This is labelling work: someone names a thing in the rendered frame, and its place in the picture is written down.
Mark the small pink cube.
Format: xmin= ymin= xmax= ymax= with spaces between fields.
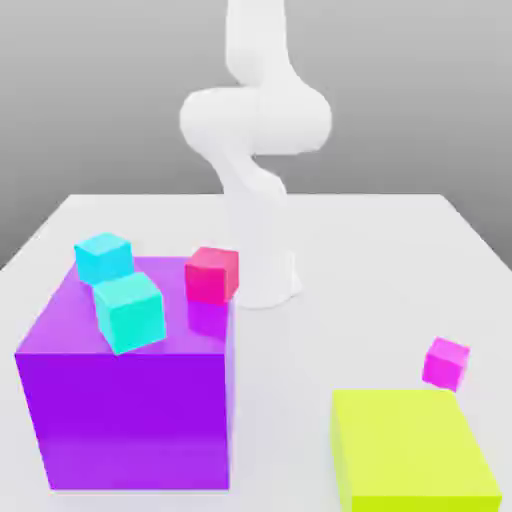
xmin=184 ymin=246 xmax=240 ymax=306

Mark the small turquoise cube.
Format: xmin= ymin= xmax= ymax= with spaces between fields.
xmin=92 ymin=271 xmax=168 ymax=356

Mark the small cyan cube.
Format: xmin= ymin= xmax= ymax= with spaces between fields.
xmin=73 ymin=232 xmax=136 ymax=286

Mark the small magenta cube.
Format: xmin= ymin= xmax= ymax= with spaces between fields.
xmin=421 ymin=336 xmax=472 ymax=393

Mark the large purple box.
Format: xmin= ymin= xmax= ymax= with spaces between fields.
xmin=14 ymin=256 xmax=236 ymax=492

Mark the large yellow box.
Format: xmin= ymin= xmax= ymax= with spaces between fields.
xmin=330 ymin=388 xmax=504 ymax=512

